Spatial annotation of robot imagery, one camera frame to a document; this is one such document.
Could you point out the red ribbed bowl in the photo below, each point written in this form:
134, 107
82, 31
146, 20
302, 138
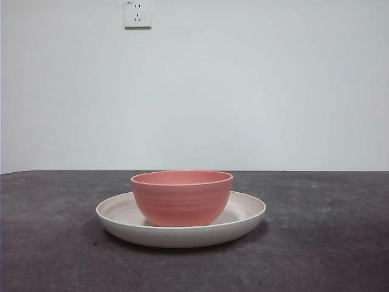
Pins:
182, 200

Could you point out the white round plate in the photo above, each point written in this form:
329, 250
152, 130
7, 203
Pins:
182, 237

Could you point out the white wall power socket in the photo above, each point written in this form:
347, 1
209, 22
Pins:
137, 15

